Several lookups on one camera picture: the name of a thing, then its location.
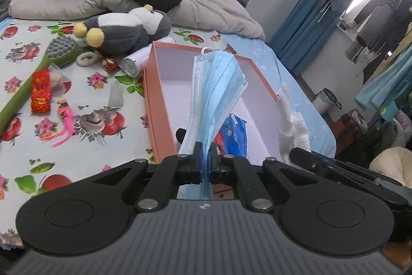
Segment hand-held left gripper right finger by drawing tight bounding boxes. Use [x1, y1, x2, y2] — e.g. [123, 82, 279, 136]
[208, 143, 342, 213]

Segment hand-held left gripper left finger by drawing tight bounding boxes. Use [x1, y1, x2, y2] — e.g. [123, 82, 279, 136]
[73, 141, 207, 213]

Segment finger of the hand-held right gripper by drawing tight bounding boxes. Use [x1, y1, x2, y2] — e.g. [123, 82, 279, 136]
[289, 147, 412, 206]

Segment blue plastic bag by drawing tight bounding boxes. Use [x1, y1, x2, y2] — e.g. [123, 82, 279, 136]
[213, 114, 249, 163]

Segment panda plush toy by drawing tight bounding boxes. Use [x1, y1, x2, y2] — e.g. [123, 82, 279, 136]
[175, 128, 188, 147]

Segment white fluffy cloth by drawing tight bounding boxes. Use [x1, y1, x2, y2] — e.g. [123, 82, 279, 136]
[279, 84, 311, 163]

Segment orange cardboard box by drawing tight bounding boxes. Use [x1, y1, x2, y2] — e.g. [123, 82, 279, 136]
[142, 41, 281, 165]

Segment blue face mask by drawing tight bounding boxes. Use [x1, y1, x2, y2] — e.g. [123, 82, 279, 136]
[178, 47, 248, 200]

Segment white fluffy hair ring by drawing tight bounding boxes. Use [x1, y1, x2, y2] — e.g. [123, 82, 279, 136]
[76, 51, 98, 67]

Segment red bag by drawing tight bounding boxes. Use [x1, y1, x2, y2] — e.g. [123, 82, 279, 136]
[331, 110, 368, 151]

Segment cream cushion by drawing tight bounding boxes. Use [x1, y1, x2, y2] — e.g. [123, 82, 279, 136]
[368, 146, 412, 189]

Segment white trash bin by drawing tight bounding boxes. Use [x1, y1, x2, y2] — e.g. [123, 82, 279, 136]
[313, 88, 342, 116]

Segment teal garment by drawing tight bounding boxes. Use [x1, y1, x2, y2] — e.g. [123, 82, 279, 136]
[354, 52, 412, 121]

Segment fruit printed tablecloth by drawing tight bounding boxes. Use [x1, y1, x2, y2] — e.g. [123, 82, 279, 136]
[0, 17, 233, 250]

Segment white spray can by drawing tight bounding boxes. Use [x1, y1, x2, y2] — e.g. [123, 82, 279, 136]
[121, 43, 152, 79]

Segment small red pouch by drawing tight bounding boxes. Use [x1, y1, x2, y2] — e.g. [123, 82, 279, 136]
[102, 57, 120, 73]

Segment blue curtain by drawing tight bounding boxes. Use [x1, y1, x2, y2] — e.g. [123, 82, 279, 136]
[267, 0, 381, 76]

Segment pink tassel doll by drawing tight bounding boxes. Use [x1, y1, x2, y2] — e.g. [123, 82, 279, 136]
[41, 99, 77, 147]

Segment grey penguin plush toy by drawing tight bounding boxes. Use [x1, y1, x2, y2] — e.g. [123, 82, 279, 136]
[74, 4, 172, 57]

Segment light grey duvet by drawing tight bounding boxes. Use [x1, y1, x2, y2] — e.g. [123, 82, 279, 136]
[8, 0, 266, 40]

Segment hanging dark coats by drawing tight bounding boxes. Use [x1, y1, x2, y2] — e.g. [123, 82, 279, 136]
[344, 0, 412, 63]

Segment red foil packet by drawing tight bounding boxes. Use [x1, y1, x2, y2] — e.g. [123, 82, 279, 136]
[30, 68, 53, 115]

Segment green massage brush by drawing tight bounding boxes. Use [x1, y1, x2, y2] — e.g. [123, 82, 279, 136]
[0, 36, 80, 134]

